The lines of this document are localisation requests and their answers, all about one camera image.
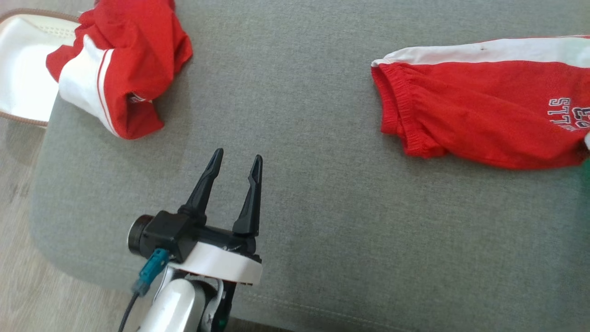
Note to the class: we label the white laundry basket brown rim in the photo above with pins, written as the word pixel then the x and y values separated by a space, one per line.
pixel 23 69

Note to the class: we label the teal left camera connector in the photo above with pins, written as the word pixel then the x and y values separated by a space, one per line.
pixel 150 272

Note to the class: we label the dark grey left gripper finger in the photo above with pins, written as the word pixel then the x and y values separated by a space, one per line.
pixel 251 207
pixel 200 189

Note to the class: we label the grey sofa ottoman cushion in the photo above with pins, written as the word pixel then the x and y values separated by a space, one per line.
pixel 299 92

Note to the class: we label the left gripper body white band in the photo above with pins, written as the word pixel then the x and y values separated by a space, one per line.
pixel 221 265

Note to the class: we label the red shorts with white stripe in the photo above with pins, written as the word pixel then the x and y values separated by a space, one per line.
pixel 470 106

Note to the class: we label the red jersey number 23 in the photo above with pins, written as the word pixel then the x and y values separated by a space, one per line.
pixel 138 46

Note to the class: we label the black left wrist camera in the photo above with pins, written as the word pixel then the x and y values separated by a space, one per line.
pixel 166 233

